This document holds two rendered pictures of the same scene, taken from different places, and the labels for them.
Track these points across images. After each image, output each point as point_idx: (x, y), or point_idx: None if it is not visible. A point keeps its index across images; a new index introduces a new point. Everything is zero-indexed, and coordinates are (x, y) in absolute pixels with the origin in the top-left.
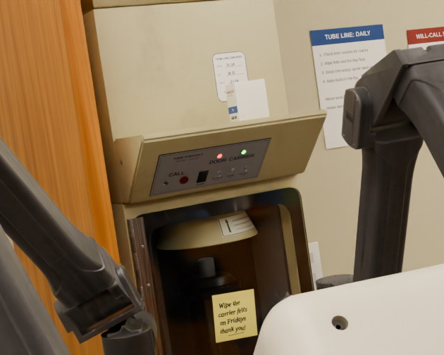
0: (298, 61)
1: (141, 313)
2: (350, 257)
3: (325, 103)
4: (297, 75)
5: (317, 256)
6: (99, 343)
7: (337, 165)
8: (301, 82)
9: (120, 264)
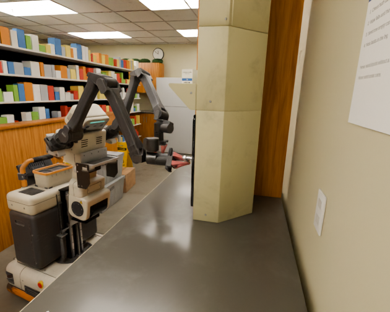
0: (359, 25)
1: (165, 124)
2: (333, 233)
3: (358, 72)
4: (355, 41)
5: (322, 208)
6: None
7: (350, 142)
8: (355, 48)
9: (157, 110)
